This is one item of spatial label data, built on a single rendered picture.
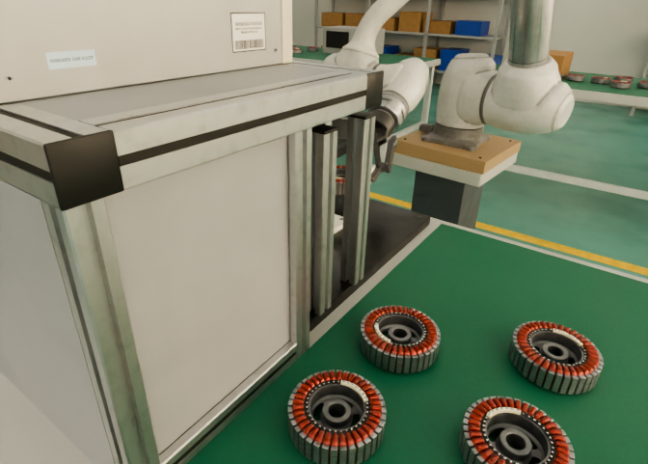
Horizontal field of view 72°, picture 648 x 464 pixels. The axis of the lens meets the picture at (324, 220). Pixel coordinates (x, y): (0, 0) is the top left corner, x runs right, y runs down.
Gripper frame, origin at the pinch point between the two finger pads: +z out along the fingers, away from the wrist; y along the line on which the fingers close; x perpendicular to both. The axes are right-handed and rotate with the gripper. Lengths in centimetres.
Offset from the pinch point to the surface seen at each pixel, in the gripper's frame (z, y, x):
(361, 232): 20.6, 20.2, -16.2
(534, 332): 22, 48, -8
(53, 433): 65, 6, -28
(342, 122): 12.2, 15.9, -30.7
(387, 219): 4.0, 12.7, 4.8
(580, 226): -138, 42, 176
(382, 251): 15.1, 18.5, -1.7
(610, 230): -143, 58, 179
